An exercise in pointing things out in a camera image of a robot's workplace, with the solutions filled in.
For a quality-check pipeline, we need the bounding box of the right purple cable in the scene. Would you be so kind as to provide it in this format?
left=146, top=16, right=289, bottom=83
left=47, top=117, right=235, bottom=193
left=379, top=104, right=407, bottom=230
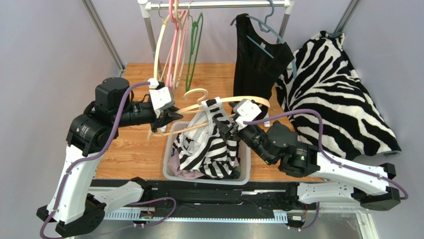
left=243, top=109, right=410, bottom=201

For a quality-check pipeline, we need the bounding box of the purple cable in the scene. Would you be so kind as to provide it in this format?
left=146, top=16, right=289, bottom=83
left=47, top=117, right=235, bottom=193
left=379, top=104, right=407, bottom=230
left=243, top=109, right=410, bottom=201
left=39, top=81, right=151, bottom=239

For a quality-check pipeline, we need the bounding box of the zebra print blanket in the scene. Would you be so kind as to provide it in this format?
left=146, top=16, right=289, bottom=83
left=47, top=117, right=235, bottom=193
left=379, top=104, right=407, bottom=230
left=275, top=31, right=402, bottom=160

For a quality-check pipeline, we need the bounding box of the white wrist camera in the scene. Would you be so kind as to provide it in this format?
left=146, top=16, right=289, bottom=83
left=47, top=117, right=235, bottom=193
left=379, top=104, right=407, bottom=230
left=233, top=99, right=261, bottom=130
left=147, top=78, right=175, bottom=118

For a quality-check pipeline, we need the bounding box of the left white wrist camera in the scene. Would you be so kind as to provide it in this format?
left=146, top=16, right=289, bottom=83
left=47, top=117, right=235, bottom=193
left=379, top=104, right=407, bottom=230
left=147, top=78, right=175, bottom=118

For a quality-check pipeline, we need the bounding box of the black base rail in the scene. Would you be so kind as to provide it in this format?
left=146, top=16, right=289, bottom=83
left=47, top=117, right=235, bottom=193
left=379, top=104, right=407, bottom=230
left=105, top=180, right=368, bottom=224

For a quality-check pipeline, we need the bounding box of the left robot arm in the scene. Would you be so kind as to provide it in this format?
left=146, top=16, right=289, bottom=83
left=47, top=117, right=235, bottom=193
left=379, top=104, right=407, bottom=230
left=36, top=77, right=182, bottom=239

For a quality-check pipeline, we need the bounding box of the zebra striped tank top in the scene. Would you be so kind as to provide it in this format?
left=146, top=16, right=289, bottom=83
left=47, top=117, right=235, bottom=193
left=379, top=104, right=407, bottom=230
left=168, top=97, right=239, bottom=180

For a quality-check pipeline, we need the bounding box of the dark top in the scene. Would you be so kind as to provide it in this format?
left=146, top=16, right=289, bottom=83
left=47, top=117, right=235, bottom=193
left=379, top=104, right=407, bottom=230
left=167, top=149, right=241, bottom=181

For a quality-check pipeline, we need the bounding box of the teal plastic hanger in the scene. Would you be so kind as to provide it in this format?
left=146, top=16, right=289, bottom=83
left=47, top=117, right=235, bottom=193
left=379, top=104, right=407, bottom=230
left=229, top=0, right=299, bottom=80

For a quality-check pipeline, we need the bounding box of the white plastic basket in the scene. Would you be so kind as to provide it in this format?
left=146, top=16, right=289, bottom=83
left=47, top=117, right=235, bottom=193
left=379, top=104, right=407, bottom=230
left=162, top=134, right=251, bottom=186

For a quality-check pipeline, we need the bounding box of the tan hanger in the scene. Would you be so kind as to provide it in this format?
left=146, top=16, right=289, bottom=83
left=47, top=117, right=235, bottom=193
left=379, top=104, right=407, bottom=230
left=146, top=87, right=271, bottom=142

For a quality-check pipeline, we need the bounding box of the cream plastic hanger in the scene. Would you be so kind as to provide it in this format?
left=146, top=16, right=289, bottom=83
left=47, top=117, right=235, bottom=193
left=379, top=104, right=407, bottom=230
left=154, top=7, right=173, bottom=82

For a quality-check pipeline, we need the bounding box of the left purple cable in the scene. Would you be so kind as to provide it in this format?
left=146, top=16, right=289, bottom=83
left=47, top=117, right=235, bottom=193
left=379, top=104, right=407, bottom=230
left=39, top=81, right=151, bottom=239

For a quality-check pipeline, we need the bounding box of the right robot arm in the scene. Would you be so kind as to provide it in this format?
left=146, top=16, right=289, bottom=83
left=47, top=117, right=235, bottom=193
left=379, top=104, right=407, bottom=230
left=213, top=119, right=401, bottom=211

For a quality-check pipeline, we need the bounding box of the white clothes rack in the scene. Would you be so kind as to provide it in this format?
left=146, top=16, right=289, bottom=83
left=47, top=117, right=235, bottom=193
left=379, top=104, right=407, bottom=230
left=137, top=0, right=295, bottom=128

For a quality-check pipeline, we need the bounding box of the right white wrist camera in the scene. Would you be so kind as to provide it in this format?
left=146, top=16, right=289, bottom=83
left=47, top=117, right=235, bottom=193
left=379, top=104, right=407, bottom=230
left=233, top=99, right=261, bottom=130

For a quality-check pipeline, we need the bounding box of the pink plastic hanger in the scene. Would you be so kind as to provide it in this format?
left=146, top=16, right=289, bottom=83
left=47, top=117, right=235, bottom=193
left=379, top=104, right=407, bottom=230
left=166, top=0, right=177, bottom=89

